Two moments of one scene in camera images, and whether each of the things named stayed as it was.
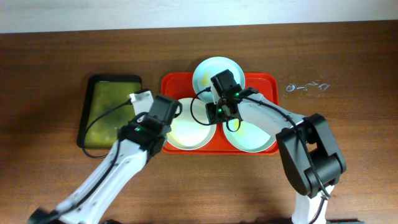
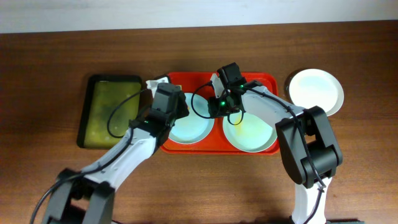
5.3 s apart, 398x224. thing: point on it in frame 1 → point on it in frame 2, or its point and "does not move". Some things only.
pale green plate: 249,138 does not move
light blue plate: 208,68 → 197,126
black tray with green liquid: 106,108 does not move
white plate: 191,130 → 314,87
